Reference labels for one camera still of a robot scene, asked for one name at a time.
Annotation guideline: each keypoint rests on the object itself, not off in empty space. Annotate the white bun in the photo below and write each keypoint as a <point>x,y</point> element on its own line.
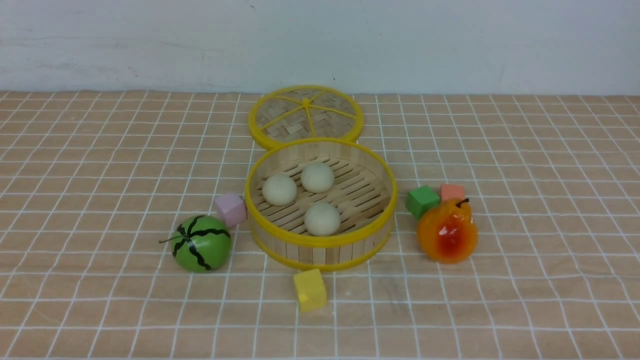
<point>317,178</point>
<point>322,219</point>
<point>279,190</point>

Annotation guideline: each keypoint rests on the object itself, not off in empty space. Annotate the bamboo steamer tray yellow rim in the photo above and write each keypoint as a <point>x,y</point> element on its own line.
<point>365,193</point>

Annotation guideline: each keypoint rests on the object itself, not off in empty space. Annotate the bamboo steamer lid yellow rim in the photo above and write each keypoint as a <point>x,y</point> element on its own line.
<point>303,112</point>

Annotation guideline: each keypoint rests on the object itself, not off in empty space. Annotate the pink cube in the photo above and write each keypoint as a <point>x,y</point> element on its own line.
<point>231,209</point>

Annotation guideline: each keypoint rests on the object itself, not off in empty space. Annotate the green cube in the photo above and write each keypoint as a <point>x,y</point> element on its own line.
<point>420,200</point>

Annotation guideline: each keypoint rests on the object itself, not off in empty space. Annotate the yellow cube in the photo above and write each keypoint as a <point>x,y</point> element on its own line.
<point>310,290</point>

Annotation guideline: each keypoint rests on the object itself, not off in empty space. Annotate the salmon orange cube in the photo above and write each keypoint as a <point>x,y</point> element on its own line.
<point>450,191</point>

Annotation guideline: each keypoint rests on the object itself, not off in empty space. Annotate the green toy watermelon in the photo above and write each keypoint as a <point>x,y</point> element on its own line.
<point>200,243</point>

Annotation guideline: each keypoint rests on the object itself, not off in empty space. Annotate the orange toy pear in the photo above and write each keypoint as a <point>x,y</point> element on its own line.
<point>447,233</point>

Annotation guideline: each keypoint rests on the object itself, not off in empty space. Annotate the checkered beige tablecloth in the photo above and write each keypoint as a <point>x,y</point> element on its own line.
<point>91,181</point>

